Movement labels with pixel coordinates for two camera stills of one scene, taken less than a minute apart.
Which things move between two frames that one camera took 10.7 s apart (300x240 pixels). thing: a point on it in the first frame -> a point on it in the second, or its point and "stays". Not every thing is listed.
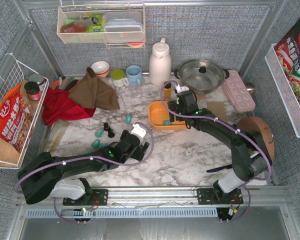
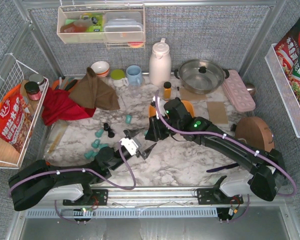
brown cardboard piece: [218, 109] stays
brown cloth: [92, 92] stays
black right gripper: [176, 109] -> [152, 128]
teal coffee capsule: [128, 118] stays
